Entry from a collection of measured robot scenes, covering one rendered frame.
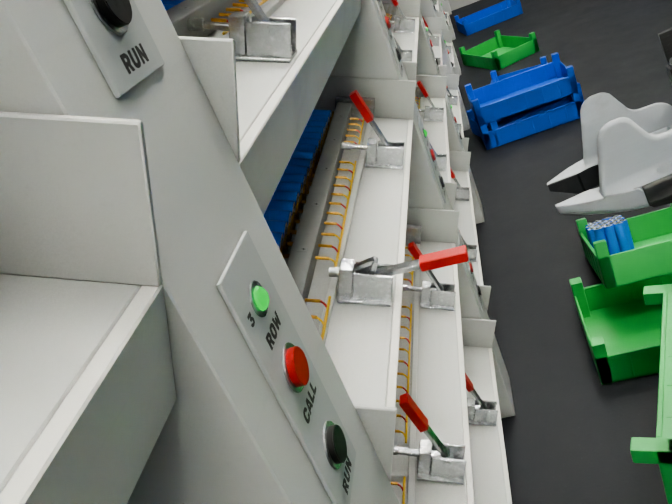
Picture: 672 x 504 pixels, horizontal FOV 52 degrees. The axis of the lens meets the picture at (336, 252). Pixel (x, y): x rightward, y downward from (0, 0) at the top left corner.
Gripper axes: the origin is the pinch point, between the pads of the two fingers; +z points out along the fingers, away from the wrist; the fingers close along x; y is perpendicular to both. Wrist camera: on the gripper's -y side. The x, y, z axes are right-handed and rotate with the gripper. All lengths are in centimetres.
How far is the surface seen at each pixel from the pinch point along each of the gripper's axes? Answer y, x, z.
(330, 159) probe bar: 4.1, -20.4, 20.0
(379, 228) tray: -0.8, -10.6, 16.2
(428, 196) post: -12.9, -42.1, 17.0
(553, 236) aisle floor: -56, -96, 7
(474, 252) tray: -38, -68, 19
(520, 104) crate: -46, -160, 3
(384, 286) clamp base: 0.0, 1.5, 14.6
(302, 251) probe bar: 4.1, -1.1, 19.8
